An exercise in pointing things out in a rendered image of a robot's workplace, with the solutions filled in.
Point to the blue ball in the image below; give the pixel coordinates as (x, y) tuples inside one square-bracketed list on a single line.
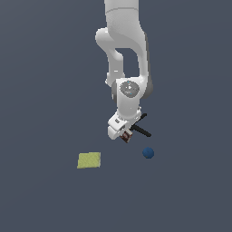
[(148, 152)]

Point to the yellow-green flat sponge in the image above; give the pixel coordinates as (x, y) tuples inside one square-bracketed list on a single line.
[(88, 160)]

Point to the brown box object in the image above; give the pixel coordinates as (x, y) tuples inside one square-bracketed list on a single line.
[(126, 137)]

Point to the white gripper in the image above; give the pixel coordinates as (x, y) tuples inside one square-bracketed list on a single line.
[(117, 125)]

